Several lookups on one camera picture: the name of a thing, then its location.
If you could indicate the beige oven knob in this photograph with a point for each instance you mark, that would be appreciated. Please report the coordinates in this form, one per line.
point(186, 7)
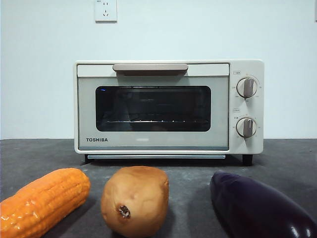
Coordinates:
point(246, 127)
point(246, 87)

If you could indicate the dark purple eggplant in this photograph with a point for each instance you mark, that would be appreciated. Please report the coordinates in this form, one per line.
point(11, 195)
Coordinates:
point(257, 208)

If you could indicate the metal crumb tray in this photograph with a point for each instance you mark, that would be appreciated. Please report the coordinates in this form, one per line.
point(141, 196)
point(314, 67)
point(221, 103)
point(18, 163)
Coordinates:
point(156, 157)

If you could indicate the brown potato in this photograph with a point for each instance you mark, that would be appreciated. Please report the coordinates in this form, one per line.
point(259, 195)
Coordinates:
point(138, 196)

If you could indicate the white wall socket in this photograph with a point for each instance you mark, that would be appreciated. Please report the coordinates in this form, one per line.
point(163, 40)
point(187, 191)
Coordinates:
point(106, 11)

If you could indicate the cream Toshiba toaster oven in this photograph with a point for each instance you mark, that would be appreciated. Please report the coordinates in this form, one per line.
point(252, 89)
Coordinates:
point(247, 146)

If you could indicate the orange corn cob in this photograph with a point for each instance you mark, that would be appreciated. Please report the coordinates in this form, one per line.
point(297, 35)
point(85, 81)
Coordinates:
point(47, 200)

